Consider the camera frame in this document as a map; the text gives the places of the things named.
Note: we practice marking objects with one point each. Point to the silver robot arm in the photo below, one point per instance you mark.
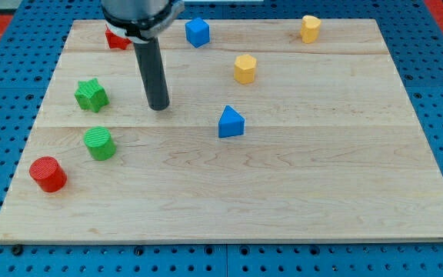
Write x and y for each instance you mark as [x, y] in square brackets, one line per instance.
[142, 21]

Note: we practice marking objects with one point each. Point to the blue triangle block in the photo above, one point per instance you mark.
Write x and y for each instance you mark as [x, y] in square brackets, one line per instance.
[231, 123]

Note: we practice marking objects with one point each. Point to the green star block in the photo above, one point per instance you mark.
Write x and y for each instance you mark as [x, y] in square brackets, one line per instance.
[90, 95]

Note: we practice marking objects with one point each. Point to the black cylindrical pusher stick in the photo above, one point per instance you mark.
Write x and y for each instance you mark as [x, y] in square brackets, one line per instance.
[152, 71]

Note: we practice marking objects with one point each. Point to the yellow heart block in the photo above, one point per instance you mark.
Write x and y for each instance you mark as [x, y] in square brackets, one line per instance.
[310, 28]

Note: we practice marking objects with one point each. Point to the red star block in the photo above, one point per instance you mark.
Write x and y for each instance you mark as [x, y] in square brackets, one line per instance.
[115, 41]

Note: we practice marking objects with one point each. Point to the wooden board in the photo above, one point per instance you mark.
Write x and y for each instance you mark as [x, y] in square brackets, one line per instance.
[332, 151]

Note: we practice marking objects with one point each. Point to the green cylinder block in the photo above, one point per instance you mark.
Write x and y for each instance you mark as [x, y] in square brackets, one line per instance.
[99, 143]

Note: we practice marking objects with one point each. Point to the red cylinder block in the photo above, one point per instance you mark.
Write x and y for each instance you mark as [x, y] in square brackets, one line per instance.
[48, 174]

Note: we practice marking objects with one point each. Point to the yellow hexagon block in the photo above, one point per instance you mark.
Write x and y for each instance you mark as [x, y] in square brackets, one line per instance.
[245, 69]

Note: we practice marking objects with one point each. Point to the blue cube block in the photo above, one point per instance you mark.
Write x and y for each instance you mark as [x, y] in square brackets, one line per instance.
[197, 32]

